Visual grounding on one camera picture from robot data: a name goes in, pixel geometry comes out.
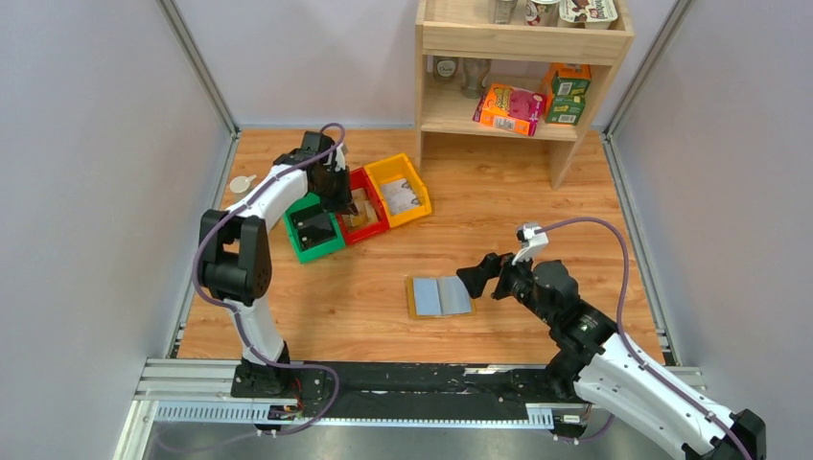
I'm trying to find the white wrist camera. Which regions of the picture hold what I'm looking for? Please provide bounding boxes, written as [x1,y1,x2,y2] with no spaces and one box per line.
[325,143,347,173]
[511,222,548,265]

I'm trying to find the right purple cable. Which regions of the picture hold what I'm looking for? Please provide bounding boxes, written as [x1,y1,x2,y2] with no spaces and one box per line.
[536,217,757,460]

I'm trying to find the white cards in yellow bin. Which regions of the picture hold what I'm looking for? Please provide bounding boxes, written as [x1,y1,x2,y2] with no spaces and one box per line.
[380,178,421,216]

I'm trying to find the green orange carton box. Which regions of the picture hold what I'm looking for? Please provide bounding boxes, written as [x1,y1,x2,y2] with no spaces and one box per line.
[542,62,592,126]

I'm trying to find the orange pink snack box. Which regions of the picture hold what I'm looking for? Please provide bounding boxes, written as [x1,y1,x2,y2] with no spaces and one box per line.
[473,83,546,137]

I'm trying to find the red plastic bin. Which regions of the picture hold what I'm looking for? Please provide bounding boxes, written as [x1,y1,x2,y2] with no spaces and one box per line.
[336,168,390,245]

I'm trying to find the green soap pump bottle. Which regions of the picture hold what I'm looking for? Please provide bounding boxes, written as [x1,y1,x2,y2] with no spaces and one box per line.
[228,174,257,203]

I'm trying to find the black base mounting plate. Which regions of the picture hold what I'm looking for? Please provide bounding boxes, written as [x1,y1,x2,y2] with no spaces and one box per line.
[230,360,583,422]

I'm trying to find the yellow plastic bin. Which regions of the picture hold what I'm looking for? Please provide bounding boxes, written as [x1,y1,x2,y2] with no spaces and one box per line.
[363,153,432,228]

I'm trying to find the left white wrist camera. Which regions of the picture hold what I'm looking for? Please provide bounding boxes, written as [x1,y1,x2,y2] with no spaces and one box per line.
[325,143,347,173]

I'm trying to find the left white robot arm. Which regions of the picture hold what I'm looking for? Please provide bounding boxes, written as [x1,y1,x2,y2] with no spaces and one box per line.
[192,124,357,386]

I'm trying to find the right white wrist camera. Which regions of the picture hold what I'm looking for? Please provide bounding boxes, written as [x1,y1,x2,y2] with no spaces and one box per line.
[511,222,548,265]

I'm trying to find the white food tub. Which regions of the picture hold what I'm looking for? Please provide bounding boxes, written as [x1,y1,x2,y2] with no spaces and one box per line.
[556,0,618,30]

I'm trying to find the wooden shelf unit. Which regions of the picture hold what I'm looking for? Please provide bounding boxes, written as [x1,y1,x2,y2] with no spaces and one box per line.
[412,1,635,188]

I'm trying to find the beige cards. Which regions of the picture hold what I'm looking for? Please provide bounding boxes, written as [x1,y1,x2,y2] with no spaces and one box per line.
[345,189,379,231]

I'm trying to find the purple cable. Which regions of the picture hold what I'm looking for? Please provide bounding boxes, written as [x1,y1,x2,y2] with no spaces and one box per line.
[190,122,347,438]
[536,217,757,460]

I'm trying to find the white printed cup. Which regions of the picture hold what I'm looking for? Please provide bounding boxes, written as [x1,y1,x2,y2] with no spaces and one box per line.
[524,0,560,27]

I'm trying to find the yellow leather card holder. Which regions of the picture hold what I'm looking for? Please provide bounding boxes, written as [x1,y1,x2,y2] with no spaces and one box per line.
[406,276,476,319]

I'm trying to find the clear glass cup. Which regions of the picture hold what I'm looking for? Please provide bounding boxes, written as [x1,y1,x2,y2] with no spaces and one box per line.
[461,57,492,99]

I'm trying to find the green plastic bin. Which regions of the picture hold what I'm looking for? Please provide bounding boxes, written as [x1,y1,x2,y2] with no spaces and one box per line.
[283,194,346,264]

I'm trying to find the aluminium frame rail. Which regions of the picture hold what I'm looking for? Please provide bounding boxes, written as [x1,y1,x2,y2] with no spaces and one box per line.
[115,358,726,459]

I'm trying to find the black cards in green bin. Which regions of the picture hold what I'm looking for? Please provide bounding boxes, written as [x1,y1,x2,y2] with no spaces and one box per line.
[290,205,336,251]

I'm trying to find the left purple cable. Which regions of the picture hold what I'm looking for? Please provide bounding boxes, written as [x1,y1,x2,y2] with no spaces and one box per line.
[190,122,347,438]

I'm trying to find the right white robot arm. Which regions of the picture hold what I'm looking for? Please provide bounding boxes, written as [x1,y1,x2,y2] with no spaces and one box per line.
[456,253,767,459]

